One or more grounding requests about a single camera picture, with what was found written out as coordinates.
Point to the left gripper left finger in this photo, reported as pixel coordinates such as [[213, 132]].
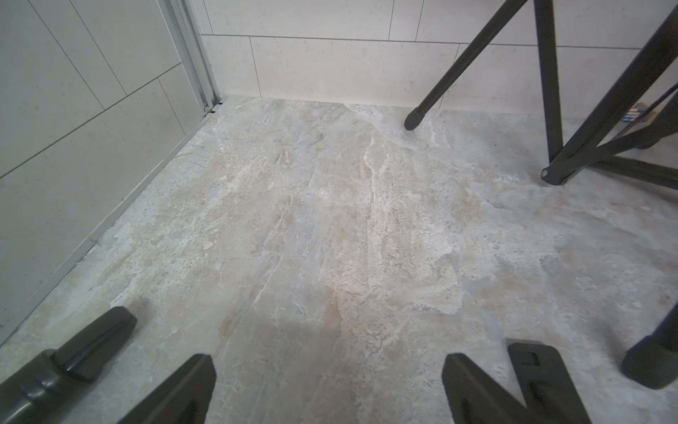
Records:
[[183, 397]]

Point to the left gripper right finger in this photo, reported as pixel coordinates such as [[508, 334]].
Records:
[[474, 397]]

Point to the black perforated music stand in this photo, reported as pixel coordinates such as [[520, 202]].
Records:
[[513, 53]]

